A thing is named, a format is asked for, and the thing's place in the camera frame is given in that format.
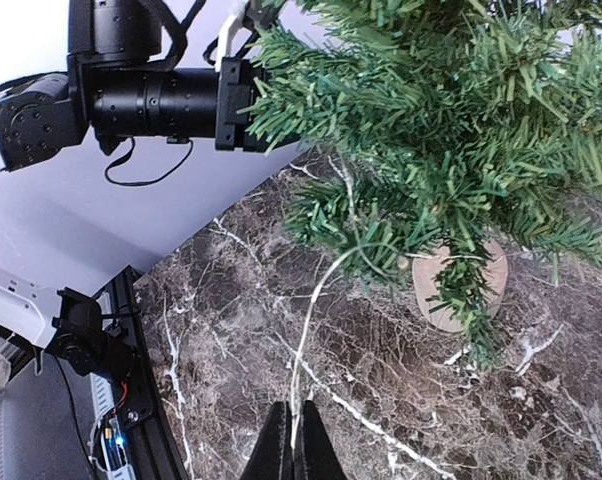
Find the round wooden tree base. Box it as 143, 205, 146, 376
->
412, 240, 509, 338

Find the small green christmas tree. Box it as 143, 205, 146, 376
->
238, 0, 602, 371

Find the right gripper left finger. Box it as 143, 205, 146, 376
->
239, 401, 294, 480

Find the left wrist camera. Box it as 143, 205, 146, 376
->
214, 0, 281, 73

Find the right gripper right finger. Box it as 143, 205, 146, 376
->
293, 400, 347, 480

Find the black front rail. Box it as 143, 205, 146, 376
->
94, 266, 188, 479

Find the white slotted cable duct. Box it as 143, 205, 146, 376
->
88, 374, 136, 480

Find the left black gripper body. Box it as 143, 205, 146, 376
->
67, 1, 268, 153

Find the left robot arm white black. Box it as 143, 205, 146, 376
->
0, 1, 275, 300

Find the thin wire fairy light string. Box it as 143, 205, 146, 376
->
288, 154, 482, 449

